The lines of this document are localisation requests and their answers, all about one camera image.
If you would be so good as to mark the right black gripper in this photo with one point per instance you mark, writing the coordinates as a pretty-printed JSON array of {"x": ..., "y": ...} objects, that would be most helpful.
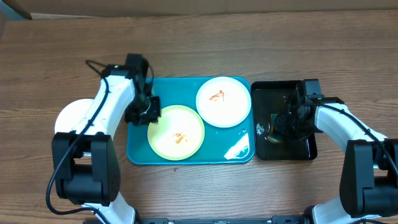
[{"x": 283, "y": 130}]

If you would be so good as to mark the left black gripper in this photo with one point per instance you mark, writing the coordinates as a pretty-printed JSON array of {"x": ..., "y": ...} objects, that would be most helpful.
[{"x": 153, "y": 117}]

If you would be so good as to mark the green yellow sponge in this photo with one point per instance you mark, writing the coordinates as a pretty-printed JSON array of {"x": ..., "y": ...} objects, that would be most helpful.
[{"x": 273, "y": 135}]

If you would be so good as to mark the yellow-green plate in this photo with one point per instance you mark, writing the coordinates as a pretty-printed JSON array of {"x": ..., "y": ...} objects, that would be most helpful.
[{"x": 178, "y": 134}]

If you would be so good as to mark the white plate front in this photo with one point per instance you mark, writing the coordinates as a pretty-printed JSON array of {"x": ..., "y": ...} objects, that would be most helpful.
[{"x": 71, "y": 115}]

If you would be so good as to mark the white plate with sauce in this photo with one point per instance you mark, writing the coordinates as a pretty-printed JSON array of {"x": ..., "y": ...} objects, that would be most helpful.
[{"x": 223, "y": 102}]

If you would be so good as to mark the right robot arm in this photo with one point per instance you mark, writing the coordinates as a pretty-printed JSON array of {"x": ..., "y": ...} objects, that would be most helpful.
[{"x": 368, "y": 184}]

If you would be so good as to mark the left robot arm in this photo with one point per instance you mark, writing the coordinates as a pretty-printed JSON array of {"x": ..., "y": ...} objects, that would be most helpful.
[{"x": 86, "y": 174}]

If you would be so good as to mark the black rectangular tray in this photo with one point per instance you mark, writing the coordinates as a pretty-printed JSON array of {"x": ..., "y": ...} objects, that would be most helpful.
[{"x": 267, "y": 99}]

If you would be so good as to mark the teal plastic tray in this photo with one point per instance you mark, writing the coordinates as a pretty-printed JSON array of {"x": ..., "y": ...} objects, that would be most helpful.
[{"x": 221, "y": 145}]

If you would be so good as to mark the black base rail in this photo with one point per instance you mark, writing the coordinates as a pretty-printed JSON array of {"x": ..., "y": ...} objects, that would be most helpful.
[{"x": 276, "y": 219}]

